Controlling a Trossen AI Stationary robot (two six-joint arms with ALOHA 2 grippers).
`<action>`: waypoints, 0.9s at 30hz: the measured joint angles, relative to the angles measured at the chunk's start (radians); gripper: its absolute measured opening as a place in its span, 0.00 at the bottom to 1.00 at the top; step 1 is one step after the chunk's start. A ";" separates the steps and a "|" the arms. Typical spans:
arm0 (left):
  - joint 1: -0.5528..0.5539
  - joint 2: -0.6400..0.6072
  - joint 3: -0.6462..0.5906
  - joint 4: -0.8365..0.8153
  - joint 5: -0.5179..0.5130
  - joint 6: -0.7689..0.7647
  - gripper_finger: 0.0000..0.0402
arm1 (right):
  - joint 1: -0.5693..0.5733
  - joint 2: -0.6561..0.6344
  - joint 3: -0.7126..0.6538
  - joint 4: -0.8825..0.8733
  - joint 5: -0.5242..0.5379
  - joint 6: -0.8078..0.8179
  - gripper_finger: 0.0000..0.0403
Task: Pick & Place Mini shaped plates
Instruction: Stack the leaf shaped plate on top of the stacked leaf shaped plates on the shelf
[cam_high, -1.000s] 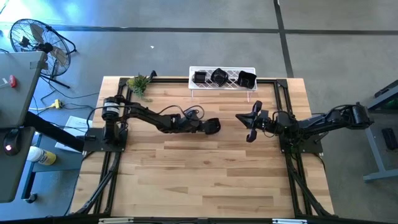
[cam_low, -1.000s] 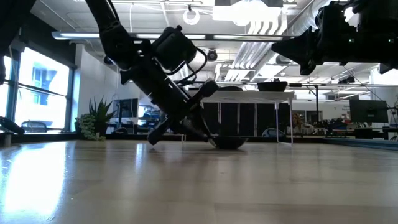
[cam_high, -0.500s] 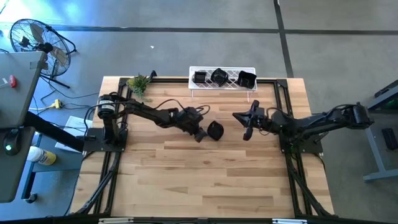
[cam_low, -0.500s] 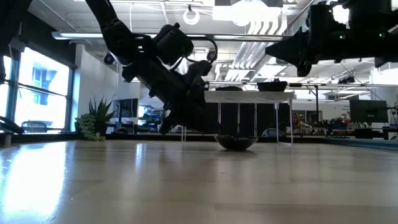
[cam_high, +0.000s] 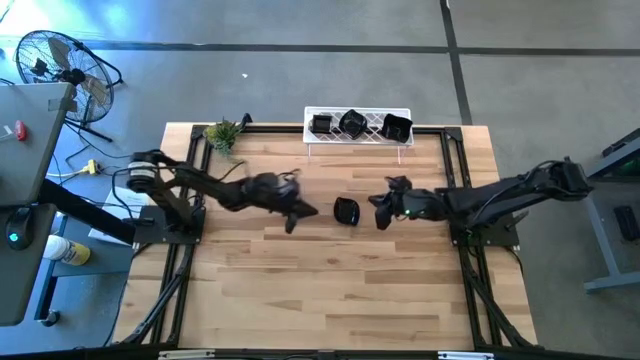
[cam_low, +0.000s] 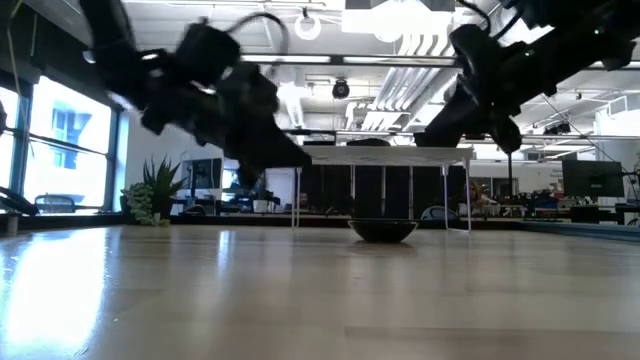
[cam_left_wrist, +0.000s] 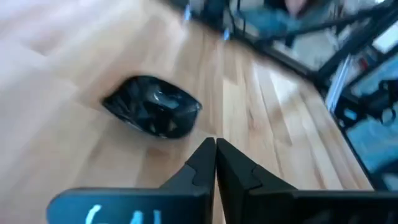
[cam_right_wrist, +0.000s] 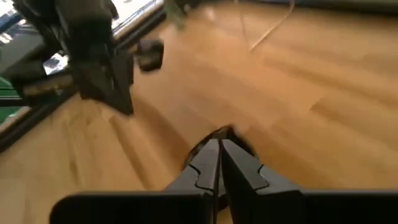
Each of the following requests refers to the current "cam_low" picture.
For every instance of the white plant pot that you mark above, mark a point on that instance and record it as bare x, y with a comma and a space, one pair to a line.
260, 206

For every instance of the white rounded chair back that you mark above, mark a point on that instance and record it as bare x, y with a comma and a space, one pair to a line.
440, 214

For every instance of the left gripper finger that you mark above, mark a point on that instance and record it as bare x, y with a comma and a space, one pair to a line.
275, 150
250, 177

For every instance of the black pot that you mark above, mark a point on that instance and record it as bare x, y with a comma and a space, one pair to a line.
382, 232
368, 143

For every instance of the person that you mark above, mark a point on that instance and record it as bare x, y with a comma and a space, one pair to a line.
477, 197

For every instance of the small square black plate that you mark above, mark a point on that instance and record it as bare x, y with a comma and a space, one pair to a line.
320, 144

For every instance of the black slanted bar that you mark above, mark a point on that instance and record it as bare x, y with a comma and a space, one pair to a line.
17, 200

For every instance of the green succulent plant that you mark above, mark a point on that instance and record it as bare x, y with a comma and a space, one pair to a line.
160, 187

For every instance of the long ceiling light bar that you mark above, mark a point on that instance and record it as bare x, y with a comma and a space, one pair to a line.
350, 58

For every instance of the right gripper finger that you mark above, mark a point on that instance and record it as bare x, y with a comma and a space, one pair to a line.
455, 125

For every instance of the black aluminium table frame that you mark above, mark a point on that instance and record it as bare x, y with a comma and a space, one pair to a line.
60, 221

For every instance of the black round ceiling camera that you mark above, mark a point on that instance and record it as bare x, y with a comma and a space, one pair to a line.
341, 89

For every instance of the black computer monitor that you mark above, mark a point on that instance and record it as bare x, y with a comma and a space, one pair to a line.
205, 174
592, 178

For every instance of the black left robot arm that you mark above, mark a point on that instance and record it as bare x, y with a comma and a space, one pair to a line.
115, 60

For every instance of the dark cabinet row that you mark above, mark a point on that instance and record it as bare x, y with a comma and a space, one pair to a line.
370, 190

